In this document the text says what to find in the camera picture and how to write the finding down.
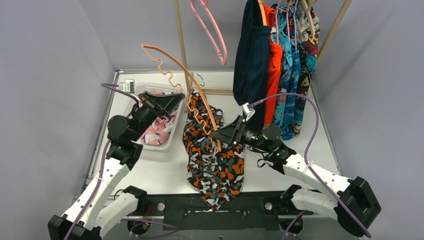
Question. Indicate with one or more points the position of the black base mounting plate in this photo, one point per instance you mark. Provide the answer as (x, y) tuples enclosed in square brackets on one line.
[(249, 210)]

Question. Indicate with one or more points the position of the bright orange shorts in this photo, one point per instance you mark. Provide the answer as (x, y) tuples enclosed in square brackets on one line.
[(273, 70)]

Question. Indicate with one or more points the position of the light blue fish shorts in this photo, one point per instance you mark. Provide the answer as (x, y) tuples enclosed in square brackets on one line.
[(284, 110)]

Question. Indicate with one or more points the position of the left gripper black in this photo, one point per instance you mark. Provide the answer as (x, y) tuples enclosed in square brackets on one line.
[(152, 104)]

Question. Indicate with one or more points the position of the orange camouflage shorts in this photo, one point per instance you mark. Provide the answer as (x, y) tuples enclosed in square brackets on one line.
[(218, 175)]

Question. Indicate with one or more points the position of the dark blue leaf shorts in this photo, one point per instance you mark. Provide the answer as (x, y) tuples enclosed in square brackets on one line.
[(296, 109)]

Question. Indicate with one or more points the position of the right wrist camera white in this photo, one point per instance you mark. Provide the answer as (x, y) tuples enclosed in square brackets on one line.
[(248, 111)]

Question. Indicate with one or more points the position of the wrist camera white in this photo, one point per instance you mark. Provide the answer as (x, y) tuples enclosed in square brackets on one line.
[(248, 111), (129, 86)]

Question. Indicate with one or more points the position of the navy blue shorts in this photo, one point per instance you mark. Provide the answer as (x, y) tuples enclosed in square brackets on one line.
[(252, 56)]

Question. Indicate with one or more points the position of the blue plastic hanger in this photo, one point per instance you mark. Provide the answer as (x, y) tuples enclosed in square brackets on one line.
[(294, 17)]

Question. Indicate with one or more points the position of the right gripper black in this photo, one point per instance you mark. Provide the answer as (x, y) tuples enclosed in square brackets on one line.
[(229, 134)]

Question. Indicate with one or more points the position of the aluminium rail frame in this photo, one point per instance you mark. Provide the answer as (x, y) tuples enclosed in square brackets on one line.
[(162, 170)]

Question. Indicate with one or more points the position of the pink shark print shorts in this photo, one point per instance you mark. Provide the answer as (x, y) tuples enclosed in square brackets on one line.
[(159, 132)]

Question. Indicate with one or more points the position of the white plastic perforated basket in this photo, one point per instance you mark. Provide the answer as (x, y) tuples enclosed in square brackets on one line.
[(161, 89)]

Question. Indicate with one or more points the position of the light wooden hanger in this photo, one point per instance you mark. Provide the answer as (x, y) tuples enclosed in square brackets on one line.
[(307, 6)]

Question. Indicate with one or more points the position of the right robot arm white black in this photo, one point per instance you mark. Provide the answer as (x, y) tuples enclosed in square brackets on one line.
[(351, 202)]

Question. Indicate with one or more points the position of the comic print shorts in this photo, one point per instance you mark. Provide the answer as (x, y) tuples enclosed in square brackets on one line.
[(308, 46)]

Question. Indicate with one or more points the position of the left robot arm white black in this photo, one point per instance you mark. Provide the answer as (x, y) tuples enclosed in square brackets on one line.
[(90, 218)]

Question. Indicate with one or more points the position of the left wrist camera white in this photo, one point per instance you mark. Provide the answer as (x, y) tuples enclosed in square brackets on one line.
[(129, 86)]

